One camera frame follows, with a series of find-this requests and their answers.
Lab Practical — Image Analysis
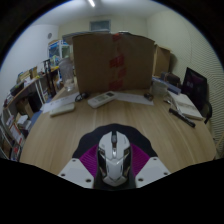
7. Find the black computer case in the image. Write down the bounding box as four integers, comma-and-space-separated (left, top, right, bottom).
27, 91, 43, 113

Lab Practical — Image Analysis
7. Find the wall air conditioner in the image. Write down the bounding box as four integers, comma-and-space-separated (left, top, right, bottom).
88, 19, 112, 33

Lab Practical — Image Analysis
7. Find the plain white paper sheet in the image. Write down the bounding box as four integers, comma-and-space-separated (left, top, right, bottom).
113, 91, 155, 107

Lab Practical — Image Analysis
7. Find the glass-door display fridge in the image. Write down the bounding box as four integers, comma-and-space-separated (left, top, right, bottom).
47, 39, 73, 68

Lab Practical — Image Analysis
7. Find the dark laptop screen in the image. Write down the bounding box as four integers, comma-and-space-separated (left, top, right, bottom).
181, 66, 209, 112

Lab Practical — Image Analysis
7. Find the white remote with display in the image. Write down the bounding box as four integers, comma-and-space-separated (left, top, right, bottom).
86, 90, 117, 109

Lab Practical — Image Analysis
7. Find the white and black computer mouse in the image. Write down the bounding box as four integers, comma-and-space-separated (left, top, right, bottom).
96, 130, 132, 187

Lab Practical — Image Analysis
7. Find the wooden side desk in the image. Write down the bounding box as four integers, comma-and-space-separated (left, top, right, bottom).
3, 65, 62, 114

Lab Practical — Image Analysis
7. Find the open white notebook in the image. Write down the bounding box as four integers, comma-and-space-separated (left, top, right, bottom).
167, 92, 205, 122

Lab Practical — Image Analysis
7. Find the large brown cardboard box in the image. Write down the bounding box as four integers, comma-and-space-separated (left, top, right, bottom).
71, 31, 157, 95

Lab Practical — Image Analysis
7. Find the black marker pen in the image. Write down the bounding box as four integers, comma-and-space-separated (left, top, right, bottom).
168, 107, 197, 129

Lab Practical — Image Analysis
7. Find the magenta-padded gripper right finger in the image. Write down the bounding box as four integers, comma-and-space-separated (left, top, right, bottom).
127, 142, 172, 189

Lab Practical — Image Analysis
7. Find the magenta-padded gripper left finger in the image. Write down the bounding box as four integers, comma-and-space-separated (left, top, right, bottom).
57, 143, 101, 190

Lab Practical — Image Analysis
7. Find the clear plastic water jug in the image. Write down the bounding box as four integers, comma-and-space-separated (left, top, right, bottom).
57, 56, 77, 92

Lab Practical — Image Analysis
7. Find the small brown cardboard box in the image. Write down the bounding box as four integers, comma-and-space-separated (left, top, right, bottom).
152, 44, 172, 78

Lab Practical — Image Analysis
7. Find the white paper sheet with writing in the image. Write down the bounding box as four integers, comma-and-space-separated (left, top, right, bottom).
40, 92, 82, 114

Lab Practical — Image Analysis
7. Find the clear plastic cup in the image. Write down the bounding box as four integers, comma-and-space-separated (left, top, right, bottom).
151, 79, 170, 100

